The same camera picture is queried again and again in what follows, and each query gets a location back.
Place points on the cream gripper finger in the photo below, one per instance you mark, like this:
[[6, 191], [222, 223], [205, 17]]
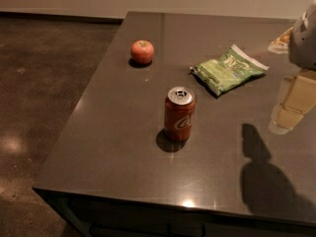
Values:
[[295, 98]]

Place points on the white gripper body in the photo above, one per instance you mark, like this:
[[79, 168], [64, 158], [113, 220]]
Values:
[[303, 43]]

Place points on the red coke can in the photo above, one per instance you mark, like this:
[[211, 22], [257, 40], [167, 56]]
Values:
[[180, 106]]

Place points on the clear plastic snack wrapper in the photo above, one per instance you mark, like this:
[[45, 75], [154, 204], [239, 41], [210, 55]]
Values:
[[280, 44]]

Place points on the green chip bag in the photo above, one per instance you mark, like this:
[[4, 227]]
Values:
[[230, 70]]

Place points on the red apple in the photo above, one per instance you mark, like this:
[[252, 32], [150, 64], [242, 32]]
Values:
[[142, 51]]

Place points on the dark table base frame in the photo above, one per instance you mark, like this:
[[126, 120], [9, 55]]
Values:
[[109, 217]]

